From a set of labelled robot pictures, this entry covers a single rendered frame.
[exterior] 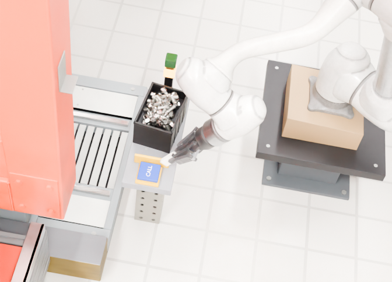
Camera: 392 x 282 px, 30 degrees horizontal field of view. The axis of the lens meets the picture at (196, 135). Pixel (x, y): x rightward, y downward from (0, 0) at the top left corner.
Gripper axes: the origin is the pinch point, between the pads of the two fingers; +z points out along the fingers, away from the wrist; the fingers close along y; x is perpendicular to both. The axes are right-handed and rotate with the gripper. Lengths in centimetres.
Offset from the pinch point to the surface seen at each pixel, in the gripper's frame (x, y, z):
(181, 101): -2.3, 28.9, 3.8
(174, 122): -1.6, 18.9, 4.3
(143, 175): 1.2, -2.1, 12.0
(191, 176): -39, 35, 42
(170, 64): 9.2, 34.9, -1.9
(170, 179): -7.8, 0.4, 9.2
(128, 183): 3.3, -4.4, 17.3
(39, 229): 20.4, -24.3, 36.4
